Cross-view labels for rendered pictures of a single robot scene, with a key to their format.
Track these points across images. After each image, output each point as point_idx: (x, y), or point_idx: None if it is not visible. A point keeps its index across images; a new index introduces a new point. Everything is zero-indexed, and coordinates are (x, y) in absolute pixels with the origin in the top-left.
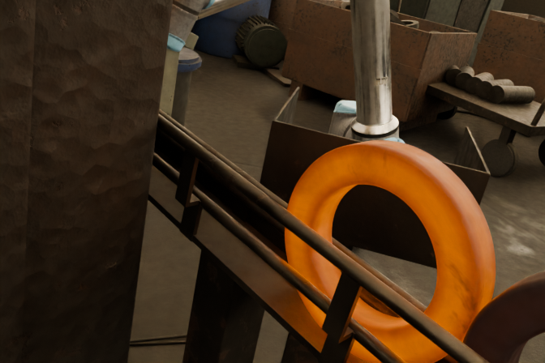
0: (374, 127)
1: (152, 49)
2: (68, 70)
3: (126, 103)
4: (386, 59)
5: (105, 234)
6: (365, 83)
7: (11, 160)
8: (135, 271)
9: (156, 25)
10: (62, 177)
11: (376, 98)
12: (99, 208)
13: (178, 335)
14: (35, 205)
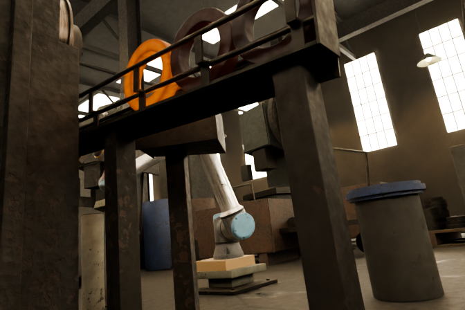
0: (230, 210)
1: (73, 66)
2: (43, 64)
3: (65, 81)
4: (223, 174)
5: (61, 129)
6: (216, 188)
7: (23, 76)
8: (77, 152)
9: (73, 59)
10: (42, 99)
11: (225, 194)
12: (58, 117)
13: None
14: (32, 106)
